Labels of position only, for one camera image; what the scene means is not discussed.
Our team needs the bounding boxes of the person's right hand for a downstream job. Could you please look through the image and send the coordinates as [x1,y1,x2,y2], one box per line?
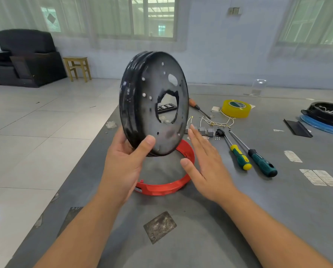
[180,124,241,205]

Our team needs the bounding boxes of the person's left hand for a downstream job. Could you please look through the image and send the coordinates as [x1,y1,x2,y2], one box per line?
[98,127,156,205]

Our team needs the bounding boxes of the green yellow handle screwdriver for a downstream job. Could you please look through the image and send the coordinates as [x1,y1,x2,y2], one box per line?
[223,131,253,171]

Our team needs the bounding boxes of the red plastic ring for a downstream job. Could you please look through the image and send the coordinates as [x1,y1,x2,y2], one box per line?
[135,138,196,196]

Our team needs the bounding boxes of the white yellow wires bundle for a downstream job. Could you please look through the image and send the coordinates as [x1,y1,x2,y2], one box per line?
[187,115,235,129]

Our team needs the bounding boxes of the black metal round plate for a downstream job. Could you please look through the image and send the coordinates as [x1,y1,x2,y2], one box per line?
[119,51,190,157]

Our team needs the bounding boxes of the person's right forearm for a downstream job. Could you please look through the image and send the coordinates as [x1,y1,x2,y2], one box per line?
[219,191,333,268]

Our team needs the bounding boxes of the person's left forearm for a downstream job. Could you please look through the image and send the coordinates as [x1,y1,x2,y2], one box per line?
[33,191,128,268]

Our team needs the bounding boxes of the dark green black screwdriver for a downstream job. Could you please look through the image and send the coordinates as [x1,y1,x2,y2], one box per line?
[229,130,278,178]

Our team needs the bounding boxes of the yellow tape roll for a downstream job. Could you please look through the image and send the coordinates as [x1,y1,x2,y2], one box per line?
[221,99,252,119]

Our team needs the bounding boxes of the black bit set case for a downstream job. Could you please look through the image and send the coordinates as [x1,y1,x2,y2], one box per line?
[157,103,175,114]

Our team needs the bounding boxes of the white label sticker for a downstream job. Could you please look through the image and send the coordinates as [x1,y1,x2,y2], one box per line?
[299,169,327,186]
[313,170,333,187]
[283,150,303,163]

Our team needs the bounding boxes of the clear acrylic stand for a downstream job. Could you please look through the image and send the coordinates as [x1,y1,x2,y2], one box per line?
[243,79,267,97]

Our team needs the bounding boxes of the black flat plate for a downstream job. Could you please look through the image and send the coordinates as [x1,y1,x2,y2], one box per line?
[283,119,314,138]

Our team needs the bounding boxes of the wooden stool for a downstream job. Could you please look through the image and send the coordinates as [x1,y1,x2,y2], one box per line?
[63,56,92,83]

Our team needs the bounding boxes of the black round housing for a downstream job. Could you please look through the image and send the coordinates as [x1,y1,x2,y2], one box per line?
[300,102,333,130]

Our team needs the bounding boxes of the wide sheer curtain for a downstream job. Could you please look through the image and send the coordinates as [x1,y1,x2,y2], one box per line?
[0,0,192,52]

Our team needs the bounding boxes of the black armchair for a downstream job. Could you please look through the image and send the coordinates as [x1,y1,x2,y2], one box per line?
[0,29,68,88]

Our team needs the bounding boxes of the narrow sheer curtain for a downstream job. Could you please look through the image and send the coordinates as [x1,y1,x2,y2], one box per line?
[268,0,333,63]

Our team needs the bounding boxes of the wide window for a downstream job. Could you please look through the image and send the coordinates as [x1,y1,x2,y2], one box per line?
[40,0,178,41]

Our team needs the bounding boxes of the narrow window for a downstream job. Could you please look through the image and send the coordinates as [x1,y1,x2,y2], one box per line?
[278,0,333,47]

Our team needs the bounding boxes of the wooden handle screwdriver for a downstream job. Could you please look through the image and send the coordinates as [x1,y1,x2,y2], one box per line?
[188,98,212,119]

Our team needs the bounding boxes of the blue plastic ring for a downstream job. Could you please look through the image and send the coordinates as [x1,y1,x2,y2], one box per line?
[299,114,333,137]

